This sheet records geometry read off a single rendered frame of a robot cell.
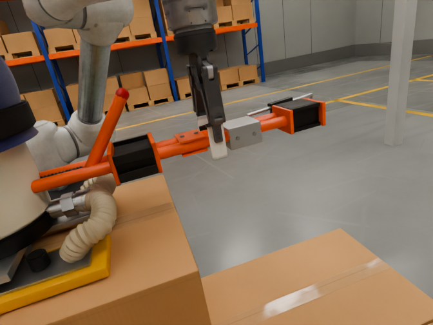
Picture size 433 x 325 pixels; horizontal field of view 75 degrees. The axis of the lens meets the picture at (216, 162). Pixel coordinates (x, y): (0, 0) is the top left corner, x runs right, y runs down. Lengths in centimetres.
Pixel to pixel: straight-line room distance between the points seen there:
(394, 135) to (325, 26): 881
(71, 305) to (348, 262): 82
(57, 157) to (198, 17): 98
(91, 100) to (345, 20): 1164
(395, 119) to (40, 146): 302
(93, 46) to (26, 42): 680
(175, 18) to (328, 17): 1150
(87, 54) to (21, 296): 83
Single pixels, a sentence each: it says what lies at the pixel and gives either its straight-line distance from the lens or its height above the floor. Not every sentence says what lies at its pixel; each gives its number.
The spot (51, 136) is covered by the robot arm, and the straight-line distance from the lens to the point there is 134.
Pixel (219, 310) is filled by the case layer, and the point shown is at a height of 54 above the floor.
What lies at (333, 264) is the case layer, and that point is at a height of 54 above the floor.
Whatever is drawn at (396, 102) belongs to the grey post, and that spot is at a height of 45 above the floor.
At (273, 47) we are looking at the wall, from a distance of 1059.
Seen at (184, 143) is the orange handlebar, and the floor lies 109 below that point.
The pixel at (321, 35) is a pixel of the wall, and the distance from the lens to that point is 1174.
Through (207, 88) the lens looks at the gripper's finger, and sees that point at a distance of 49.
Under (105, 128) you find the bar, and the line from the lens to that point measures 53.
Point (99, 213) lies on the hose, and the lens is 49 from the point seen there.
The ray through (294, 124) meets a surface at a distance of 61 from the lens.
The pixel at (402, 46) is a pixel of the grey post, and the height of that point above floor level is 96.
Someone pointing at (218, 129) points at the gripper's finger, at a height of 111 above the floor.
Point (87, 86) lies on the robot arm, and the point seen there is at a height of 118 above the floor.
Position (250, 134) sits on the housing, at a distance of 56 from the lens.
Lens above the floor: 125
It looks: 23 degrees down
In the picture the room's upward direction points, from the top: 10 degrees counter-clockwise
